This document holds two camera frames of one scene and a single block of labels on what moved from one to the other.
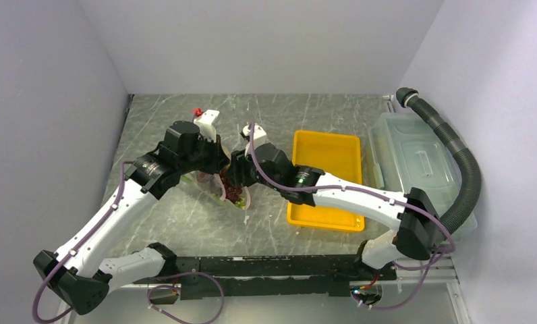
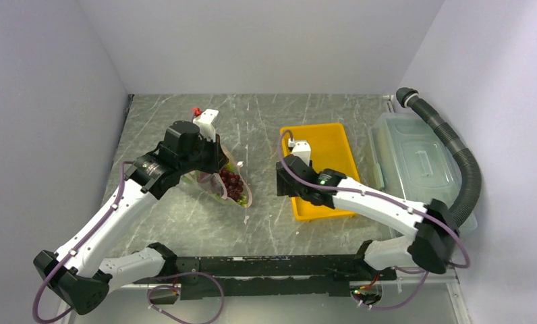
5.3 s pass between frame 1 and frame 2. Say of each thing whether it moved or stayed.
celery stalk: stayed
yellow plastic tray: moved
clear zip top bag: stayed
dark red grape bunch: stayed
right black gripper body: moved
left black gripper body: stayed
